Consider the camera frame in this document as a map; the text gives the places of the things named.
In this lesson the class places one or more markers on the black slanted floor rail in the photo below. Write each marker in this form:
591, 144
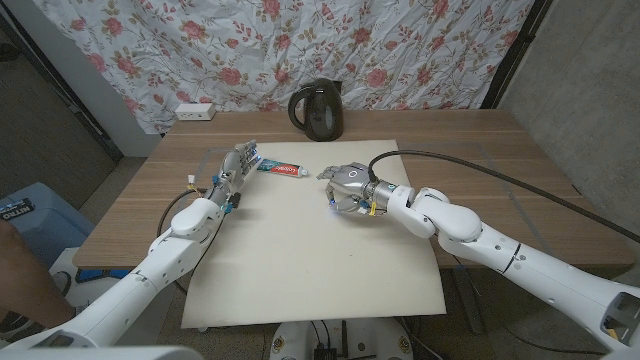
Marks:
65, 95

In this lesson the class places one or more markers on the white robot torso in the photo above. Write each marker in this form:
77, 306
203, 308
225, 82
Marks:
300, 342

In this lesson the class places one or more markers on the white box with round dial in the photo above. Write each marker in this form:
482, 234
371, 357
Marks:
80, 280

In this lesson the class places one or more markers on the cream foam board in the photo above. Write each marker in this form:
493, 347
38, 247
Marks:
310, 280

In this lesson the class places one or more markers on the floral backdrop cloth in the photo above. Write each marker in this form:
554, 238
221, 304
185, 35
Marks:
300, 45

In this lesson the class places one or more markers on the black electric kettle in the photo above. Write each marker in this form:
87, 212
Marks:
320, 112

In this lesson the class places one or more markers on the white power strip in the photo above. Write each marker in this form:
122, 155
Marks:
195, 111

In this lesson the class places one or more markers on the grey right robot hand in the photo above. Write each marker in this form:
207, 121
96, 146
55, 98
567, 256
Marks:
352, 185

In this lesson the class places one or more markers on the grey table leg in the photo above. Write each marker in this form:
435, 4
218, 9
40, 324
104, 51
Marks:
470, 310

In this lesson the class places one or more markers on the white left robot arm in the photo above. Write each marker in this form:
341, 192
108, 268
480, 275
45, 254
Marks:
165, 255

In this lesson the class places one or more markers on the black backdrop stand pole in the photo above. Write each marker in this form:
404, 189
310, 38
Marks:
515, 55

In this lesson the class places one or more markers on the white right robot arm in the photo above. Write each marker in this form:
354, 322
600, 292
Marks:
525, 265

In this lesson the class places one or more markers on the Colgate toothpaste tube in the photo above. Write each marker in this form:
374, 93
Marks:
282, 169

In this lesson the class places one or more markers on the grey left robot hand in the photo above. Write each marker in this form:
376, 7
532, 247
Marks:
235, 167

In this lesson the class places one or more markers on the black left wrist camera module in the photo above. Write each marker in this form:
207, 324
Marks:
233, 201

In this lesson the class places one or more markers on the blue plastic bin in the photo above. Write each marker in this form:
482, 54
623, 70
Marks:
40, 220

